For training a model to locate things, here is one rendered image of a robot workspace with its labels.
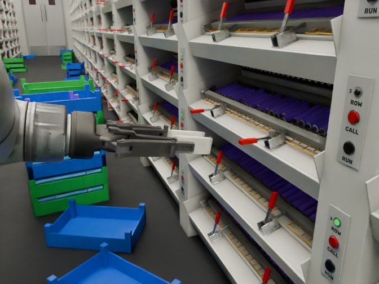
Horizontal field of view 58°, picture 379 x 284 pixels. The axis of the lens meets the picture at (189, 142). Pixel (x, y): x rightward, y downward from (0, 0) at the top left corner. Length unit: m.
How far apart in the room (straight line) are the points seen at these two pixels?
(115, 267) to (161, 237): 0.22
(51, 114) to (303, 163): 0.42
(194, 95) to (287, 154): 0.49
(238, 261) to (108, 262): 0.41
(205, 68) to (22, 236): 0.88
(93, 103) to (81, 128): 0.87
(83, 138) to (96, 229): 0.85
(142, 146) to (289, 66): 0.29
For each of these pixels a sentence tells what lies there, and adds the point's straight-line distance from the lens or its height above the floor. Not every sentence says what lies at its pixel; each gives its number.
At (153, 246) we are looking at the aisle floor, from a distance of 1.23.
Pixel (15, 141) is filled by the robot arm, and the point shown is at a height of 0.57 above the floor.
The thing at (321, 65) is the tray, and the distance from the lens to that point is 0.56.
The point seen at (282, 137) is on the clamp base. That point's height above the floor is 0.51.
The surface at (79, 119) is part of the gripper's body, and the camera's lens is 0.53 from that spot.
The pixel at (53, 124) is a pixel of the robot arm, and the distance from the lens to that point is 0.52.
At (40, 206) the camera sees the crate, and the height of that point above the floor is 0.04.
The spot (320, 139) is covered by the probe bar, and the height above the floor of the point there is 0.53.
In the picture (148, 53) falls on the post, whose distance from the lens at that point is 1.74.
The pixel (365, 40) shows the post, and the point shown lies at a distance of 0.49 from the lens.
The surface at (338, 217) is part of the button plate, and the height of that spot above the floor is 0.45.
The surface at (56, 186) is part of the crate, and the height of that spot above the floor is 0.11.
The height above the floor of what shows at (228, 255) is 0.10.
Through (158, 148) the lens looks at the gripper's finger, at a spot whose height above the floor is 0.54.
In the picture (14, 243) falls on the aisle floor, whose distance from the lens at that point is 1.38.
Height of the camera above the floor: 0.71
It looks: 19 degrees down
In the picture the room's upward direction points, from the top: straight up
